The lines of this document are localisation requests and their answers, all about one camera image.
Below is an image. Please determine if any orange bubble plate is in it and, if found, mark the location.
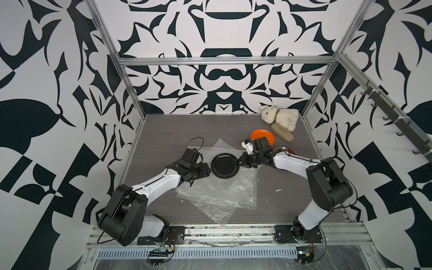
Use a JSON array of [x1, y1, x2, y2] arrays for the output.
[[250, 129, 275, 146]]

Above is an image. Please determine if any clear bubble wrap sheet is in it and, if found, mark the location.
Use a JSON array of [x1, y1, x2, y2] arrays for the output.
[[185, 174, 257, 209], [193, 173, 238, 225], [175, 166, 259, 210]]

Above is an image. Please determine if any red floral dinner plate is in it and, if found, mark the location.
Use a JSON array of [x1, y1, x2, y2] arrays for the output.
[[273, 146, 295, 155]]

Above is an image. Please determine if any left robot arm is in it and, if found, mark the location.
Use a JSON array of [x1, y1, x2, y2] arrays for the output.
[[97, 148, 211, 246]]

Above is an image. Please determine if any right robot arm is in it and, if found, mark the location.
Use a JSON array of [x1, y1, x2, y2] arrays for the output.
[[238, 137, 354, 243]]

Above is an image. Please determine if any tan wooden brush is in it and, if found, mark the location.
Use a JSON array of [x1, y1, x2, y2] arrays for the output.
[[271, 123, 294, 142]]

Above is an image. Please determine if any white plush bunny toy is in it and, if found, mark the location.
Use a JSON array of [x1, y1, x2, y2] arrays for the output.
[[259, 105, 299, 132]]

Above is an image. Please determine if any left electronics board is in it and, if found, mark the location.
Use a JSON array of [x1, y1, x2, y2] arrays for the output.
[[147, 245, 176, 266]]

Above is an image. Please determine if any electronics board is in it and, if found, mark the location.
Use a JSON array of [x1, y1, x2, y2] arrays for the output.
[[295, 246, 315, 265], [147, 245, 176, 266]]

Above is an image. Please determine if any right electronics board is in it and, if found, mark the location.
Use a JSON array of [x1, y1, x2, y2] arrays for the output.
[[295, 246, 315, 265]]

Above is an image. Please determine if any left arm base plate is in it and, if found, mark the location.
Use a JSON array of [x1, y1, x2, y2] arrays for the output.
[[137, 226, 185, 245]]

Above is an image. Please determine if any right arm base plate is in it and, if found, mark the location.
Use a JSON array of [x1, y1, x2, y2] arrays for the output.
[[274, 225, 323, 244]]

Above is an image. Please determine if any aluminium frame rail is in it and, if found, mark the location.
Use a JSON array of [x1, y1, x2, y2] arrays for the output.
[[118, 56, 335, 66]]

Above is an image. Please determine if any black wall hook rail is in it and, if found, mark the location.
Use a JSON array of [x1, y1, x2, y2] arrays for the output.
[[360, 81, 432, 163]]

